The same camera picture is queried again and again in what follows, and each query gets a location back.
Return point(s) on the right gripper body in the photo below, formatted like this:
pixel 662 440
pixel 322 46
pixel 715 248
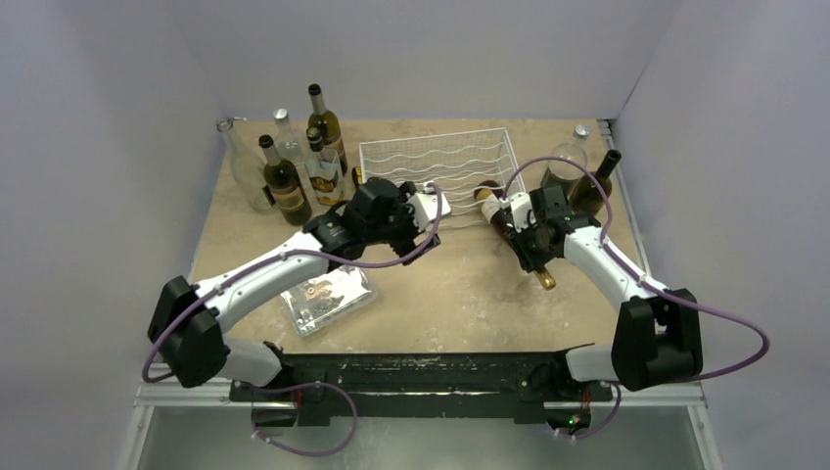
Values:
pixel 521 244

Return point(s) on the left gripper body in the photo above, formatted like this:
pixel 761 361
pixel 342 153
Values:
pixel 400 228

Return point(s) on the dark green bottle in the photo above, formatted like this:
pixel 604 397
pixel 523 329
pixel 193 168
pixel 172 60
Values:
pixel 585 195

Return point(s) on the red bottle gold foil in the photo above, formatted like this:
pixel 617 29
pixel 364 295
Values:
pixel 487 194

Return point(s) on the white wire wine rack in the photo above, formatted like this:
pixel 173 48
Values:
pixel 458 162

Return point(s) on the small dark bottle gold cap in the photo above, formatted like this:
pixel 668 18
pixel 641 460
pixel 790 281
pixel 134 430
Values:
pixel 325 171

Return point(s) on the dark bottle silver collar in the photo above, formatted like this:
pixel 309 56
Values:
pixel 283 186

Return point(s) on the dark labelled wine bottle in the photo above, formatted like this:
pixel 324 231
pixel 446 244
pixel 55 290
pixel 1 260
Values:
pixel 328 124

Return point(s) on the clear bottle silver cap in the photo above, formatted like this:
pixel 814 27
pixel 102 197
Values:
pixel 290 147

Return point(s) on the tall clear bottle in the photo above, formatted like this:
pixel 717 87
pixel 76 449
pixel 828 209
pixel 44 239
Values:
pixel 246 166

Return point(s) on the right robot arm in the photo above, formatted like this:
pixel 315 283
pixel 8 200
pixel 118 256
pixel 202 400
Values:
pixel 657 336

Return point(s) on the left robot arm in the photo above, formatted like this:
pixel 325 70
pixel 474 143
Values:
pixel 381 225

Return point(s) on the clear plastic parts box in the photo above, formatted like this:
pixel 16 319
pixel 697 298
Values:
pixel 314 304

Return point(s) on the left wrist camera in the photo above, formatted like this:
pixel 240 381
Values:
pixel 428 205

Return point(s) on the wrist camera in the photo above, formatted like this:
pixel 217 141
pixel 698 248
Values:
pixel 428 205
pixel 519 207

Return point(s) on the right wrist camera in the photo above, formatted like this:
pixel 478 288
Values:
pixel 519 207

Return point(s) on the black handled screwdriver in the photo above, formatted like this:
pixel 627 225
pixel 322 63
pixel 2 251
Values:
pixel 356 176

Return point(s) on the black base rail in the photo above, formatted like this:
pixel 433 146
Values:
pixel 525 387

